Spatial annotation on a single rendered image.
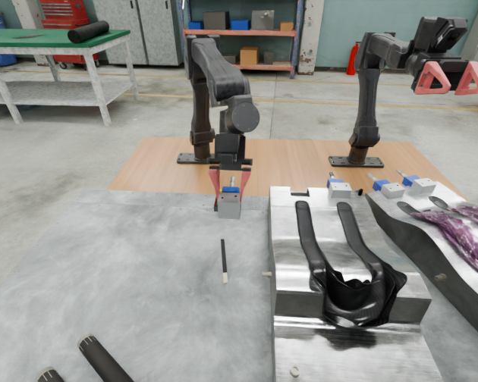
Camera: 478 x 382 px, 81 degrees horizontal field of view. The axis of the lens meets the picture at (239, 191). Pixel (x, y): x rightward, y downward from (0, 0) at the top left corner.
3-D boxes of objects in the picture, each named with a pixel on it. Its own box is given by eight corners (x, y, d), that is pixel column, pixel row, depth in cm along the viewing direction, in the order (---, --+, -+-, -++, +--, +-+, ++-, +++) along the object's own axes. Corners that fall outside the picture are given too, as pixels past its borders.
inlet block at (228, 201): (224, 185, 77) (223, 169, 73) (242, 186, 77) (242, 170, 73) (218, 218, 67) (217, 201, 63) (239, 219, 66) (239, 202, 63)
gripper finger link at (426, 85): (484, 71, 52) (455, 59, 59) (444, 70, 52) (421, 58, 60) (466, 107, 56) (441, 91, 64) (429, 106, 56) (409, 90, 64)
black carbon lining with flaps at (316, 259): (291, 205, 77) (296, 176, 71) (351, 208, 76) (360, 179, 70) (309, 331, 49) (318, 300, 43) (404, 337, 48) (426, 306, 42)
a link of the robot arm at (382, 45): (435, 47, 70) (388, 29, 94) (398, 46, 70) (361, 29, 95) (416, 95, 77) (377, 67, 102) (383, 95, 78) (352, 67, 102)
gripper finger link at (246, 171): (250, 204, 62) (251, 162, 61) (218, 202, 63) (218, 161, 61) (250, 198, 69) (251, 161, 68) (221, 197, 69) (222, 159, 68)
